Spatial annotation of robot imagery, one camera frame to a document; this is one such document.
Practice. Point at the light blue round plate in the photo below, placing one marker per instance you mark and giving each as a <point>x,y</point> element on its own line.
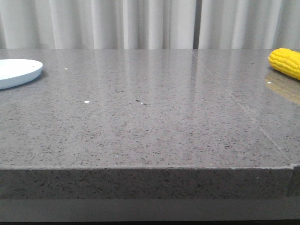
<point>15,72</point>

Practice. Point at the yellow corn cob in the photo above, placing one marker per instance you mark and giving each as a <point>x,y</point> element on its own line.
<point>286,61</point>

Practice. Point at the white pleated curtain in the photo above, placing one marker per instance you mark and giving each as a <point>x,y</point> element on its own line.
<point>150,24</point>

